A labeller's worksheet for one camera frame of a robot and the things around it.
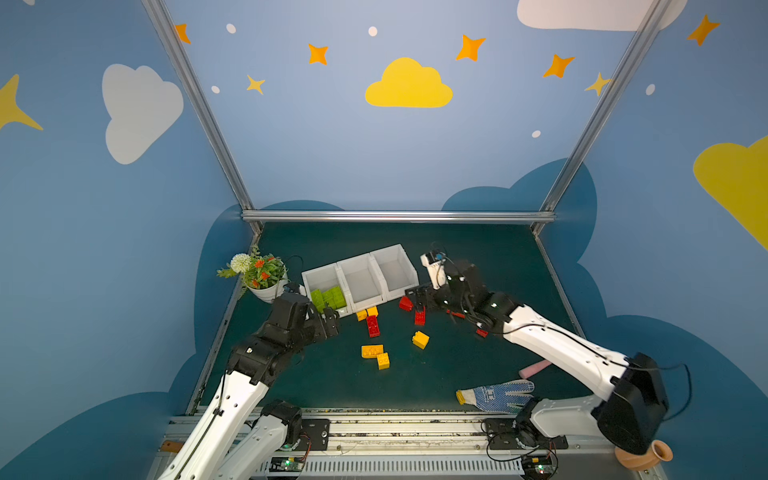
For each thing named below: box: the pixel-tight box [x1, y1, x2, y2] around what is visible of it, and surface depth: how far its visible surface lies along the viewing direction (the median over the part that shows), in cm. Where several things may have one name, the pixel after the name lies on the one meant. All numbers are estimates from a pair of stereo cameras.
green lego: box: [310, 286, 347, 313], surface depth 97 cm
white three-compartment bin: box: [302, 243, 419, 318], surface depth 103 cm
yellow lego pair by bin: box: [356, 306, 379, 322], surface depth 97 cm
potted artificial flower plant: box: [216, 247, 288, 303], surface depth 92 cm
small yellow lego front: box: [376, 352, 390, 370], surface depth 86 cm
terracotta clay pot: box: [615, 440, 673, 471], surface depth 64 cm
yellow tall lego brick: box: [412, 330, 430, 350], surface depth 92 cm
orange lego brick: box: [361, 344, 384, 359], surface depth 90 cm
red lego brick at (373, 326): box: [366, 315, 381, 338], surface depth 95 cm
